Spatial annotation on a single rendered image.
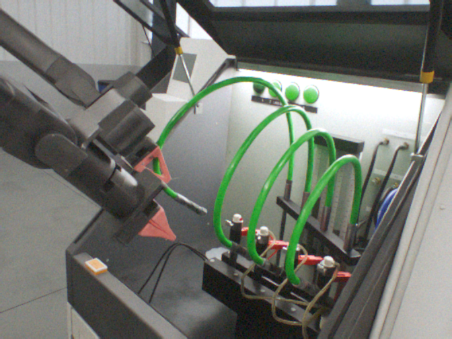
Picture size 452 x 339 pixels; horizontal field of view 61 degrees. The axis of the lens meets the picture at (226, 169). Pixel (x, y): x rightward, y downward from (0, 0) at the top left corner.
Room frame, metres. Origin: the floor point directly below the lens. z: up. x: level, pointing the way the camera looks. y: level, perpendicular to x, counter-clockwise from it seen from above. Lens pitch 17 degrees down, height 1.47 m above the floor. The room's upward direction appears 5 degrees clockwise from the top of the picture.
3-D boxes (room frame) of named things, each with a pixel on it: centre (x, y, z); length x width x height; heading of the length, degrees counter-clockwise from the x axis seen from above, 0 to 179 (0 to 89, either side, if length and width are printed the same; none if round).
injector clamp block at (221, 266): (0.74, -0.12, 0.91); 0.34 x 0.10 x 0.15; 48
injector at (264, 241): (0.76, -0.09, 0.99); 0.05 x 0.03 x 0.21; 138
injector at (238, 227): (0.81, -0.03, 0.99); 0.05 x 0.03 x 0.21; 138
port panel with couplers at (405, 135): (0.85, -0.39, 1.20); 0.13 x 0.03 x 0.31; 48
